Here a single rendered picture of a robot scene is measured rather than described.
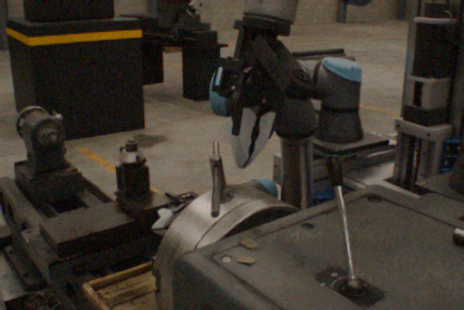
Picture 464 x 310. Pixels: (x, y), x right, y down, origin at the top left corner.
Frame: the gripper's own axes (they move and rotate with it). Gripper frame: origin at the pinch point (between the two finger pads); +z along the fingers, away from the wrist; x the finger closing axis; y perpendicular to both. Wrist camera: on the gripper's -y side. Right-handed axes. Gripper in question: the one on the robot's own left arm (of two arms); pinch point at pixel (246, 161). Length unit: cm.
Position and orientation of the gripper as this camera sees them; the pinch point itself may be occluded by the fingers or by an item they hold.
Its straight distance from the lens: 73.0
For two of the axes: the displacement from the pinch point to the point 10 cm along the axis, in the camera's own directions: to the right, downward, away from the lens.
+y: -6.1, -2.6, 7.5
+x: -7.7, -0.6, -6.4
